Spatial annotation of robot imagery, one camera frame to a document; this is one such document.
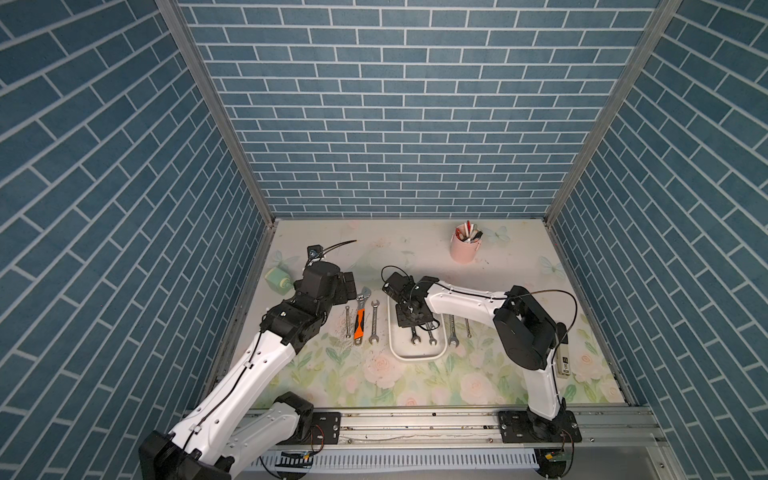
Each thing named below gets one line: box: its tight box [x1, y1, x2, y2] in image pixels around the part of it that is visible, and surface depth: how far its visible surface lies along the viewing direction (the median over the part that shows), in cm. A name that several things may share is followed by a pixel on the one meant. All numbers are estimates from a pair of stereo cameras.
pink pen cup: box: [450, 220, 483, 263], surface depth 104 cm
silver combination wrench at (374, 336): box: [369, 300, 380, 344], surface depth 95 cm
